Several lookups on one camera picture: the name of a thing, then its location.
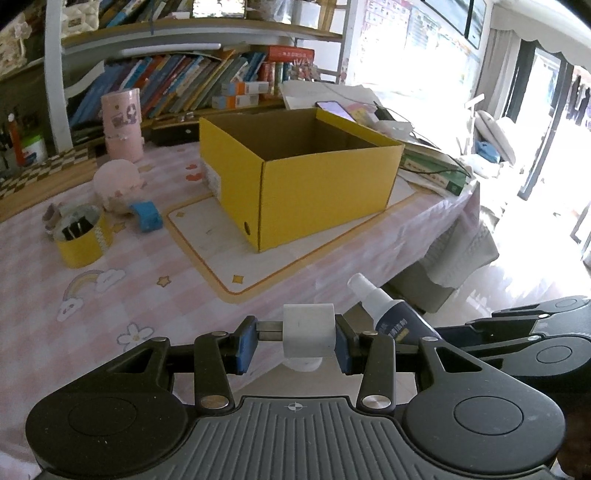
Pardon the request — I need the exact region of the pink yellow notepad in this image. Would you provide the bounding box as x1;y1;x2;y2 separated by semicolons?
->
346;102;377;125

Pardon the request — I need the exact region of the beige desk mat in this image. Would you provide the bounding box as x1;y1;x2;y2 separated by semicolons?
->
165;175;435;305

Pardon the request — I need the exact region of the black picture frame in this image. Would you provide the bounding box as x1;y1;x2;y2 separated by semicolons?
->
422;0;489;51

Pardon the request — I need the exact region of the clear plastic box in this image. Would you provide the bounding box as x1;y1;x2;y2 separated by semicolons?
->
374;119;411;139

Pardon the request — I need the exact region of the white knitted cloth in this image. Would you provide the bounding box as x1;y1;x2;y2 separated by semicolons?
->
425;217;499;287

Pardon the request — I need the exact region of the dark blue spray bottle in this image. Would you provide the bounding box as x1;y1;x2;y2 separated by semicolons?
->
347;273;441;344

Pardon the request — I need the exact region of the black clip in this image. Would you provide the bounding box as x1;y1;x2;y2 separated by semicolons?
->
62;220;93;241

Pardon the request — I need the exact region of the yellow cardboard box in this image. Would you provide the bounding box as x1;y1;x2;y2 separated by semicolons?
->
198;107;406;253

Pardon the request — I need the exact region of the stack of green books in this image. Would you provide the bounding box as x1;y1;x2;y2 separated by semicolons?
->
399;143;476;197

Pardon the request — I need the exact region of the orange white small carton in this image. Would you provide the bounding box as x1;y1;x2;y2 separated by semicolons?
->
211;93;260;110
221;80;270;95

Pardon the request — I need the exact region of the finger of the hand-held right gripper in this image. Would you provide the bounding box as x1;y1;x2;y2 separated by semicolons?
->
436;325;543;365
466;295;591;335

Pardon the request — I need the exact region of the red book box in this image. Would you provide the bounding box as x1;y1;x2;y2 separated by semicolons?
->
268;46;315;65

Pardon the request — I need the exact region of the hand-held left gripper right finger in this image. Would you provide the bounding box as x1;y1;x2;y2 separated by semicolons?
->
335;314;485;411

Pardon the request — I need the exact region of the white wooden bookshelf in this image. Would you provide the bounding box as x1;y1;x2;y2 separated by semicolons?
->
0;0;361;153

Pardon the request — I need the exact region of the white jar green lid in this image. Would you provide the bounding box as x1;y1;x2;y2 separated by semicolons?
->
21;134;48;167

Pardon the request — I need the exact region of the floral backpack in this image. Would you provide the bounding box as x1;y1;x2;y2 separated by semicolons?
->
0;14;28;77

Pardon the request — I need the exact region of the row of books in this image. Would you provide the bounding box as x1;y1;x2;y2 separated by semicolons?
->
99;0;195;28
69;48;278;125

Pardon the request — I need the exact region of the dark brown radio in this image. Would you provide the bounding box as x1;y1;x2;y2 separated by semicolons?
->
150;124;201;147

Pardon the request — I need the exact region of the wall poster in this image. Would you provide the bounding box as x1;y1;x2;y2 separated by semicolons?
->
365;0;467;65

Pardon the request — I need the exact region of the black smartphone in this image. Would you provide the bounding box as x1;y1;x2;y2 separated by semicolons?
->
316;100;357;123

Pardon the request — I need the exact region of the pink plush toy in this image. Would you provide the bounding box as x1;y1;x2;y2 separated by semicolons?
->
93;159;147;215

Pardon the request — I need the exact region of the yellow round tin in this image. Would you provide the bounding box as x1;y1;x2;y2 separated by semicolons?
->
54;206;115;269

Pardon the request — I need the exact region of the pink cylinder container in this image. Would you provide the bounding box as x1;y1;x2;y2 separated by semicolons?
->
100;90;145;163

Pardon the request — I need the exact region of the white chair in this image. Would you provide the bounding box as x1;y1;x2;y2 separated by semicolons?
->
464;95;518;164

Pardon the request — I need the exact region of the blue toy block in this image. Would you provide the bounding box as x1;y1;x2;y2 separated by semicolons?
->
128;201;163;233

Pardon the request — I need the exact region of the white tape roll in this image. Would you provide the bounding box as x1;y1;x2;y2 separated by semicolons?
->
256;304;335;374

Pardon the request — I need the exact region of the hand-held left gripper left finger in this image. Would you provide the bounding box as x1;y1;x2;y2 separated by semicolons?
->
105;316;257;411

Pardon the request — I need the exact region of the pink checked desktop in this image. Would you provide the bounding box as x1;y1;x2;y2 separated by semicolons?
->
0;136;481;402

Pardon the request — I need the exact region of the wooden chessboard box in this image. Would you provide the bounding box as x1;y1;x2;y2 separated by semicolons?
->
0;147;109;210

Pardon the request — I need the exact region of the stack of white papers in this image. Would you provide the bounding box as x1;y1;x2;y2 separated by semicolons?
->
279;80;384;112

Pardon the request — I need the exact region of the glass balcony door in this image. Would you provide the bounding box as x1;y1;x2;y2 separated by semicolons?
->
512;41;591;273

